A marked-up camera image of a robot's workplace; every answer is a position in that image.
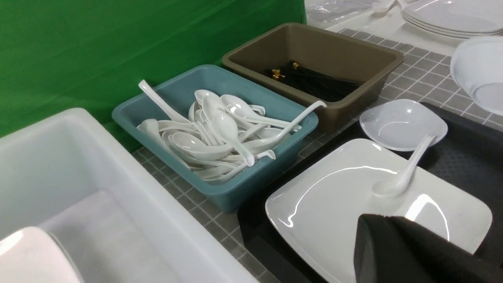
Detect background stack white plates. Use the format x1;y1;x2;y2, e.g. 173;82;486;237
401;0;503;38

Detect pile of white spoons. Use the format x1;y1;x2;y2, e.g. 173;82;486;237
136;89;303;185

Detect white ceramic soup spoon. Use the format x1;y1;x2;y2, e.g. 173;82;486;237
372;134;435;198

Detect clear plastic bag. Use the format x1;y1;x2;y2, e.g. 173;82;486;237
304;0;395;28

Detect green backdrop cloth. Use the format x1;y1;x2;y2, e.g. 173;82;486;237
0;0;307;151

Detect large translucent white tub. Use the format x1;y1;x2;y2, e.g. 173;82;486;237
0;108;257;283

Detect white spoon over bin edge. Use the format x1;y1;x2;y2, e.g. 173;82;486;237
244;101;327;154

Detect white square rice plate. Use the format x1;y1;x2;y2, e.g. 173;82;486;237
265;138;493;283

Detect teal plastic spoon bin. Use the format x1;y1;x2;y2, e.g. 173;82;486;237
112;64;318;213

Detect pile of black chopsticks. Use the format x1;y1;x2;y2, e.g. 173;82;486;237
263;60;363;102

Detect black plastic serving tray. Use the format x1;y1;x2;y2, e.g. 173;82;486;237
237;103;502;283

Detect grey checked tablecloth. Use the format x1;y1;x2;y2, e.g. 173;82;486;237
133;29;502;283

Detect brown plastic chopstick bin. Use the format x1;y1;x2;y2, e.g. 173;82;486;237
222;23;404;134

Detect stack of white square plates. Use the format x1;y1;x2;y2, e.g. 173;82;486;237
0;227;84;283

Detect long upright white spoon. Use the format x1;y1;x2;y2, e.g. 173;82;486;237
138;80;191;123

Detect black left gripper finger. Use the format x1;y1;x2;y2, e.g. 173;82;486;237
354;214;503;283

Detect white bowl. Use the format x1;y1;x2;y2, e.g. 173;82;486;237
359;99;448;152
450;36;503;116

